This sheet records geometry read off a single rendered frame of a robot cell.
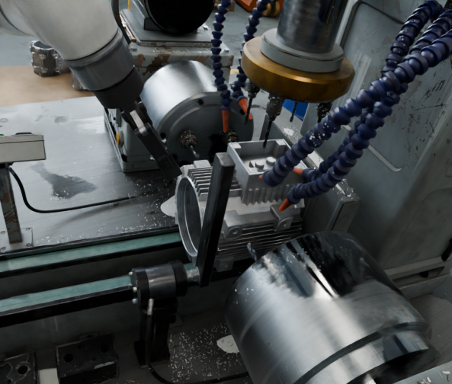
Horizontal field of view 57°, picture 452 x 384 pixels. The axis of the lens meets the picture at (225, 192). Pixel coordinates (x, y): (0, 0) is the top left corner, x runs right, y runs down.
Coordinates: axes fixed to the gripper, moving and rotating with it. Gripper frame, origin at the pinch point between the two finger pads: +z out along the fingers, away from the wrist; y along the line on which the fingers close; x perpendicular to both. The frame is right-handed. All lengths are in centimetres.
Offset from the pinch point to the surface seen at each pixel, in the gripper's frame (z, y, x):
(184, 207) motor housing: 13.1, 0.5, 1.9
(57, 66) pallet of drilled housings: 75, 243, 48
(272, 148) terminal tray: 8.4, -1.6, -19.3
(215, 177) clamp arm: -10.0, -19.7, -6.0
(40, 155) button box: -6.3, 13.1, 20.9
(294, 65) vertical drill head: -13.8, -11.1, -24.0
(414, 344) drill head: 4.1, -46.1, -16.8
